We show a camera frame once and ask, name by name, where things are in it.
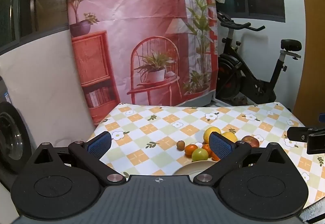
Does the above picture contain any black exercise bike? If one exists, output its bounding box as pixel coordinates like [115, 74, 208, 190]
[215, 12, 302, 106]

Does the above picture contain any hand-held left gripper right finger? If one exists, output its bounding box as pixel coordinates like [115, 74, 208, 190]
[193, 132, 295, 186]

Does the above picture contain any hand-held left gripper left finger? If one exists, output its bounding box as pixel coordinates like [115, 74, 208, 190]
[25, 132, 127, 187]

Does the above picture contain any yellow lemon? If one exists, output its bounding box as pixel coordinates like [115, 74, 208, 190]
[204, 127, 222, 144]
[221, 132, 238, 143]

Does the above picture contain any pink printed backdrop cloth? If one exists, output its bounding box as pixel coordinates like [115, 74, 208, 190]
[66, 0, 219, 127]

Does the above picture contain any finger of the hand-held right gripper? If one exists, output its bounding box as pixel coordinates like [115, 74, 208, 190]
[307, 129, 325, 155]
[287, 126, 316, 142]

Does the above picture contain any beige round plate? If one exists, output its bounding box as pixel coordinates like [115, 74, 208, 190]
[175, 159, 221, 176]

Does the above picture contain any checkered floral tablecloth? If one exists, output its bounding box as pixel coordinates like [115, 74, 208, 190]
[85, 102, 325, 212]

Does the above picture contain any dull red-green apple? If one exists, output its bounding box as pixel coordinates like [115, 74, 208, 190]
[241, 136, 260, 148]

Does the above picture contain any green apple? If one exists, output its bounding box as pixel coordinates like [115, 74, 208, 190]
[191, 148, 209, 162]

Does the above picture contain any brown wooden door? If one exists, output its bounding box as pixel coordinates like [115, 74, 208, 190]
[292, 0, 325, 128]

